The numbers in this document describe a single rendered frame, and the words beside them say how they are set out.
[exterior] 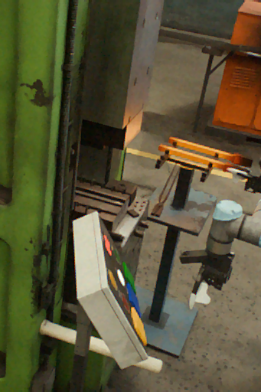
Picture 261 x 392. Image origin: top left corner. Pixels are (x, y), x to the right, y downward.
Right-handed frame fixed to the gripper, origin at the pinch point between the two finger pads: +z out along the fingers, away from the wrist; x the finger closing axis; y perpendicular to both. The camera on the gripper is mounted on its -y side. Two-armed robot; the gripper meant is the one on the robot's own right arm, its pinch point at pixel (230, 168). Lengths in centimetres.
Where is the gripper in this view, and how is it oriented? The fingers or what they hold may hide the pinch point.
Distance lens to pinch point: 236.8
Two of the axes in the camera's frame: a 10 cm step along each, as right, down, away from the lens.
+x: 3.9, -4.0, 8.3
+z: -9.1, -3.0, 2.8
